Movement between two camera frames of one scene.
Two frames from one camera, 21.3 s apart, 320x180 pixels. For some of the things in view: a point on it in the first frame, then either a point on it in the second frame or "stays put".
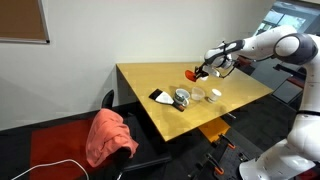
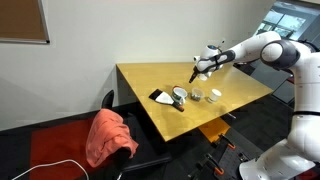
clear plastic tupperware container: x=197 y=93 stays put
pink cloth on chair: x=108 y=133 stays put
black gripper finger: x=199 y=71 to x=193 y=76
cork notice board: x=22 y=22 stays put
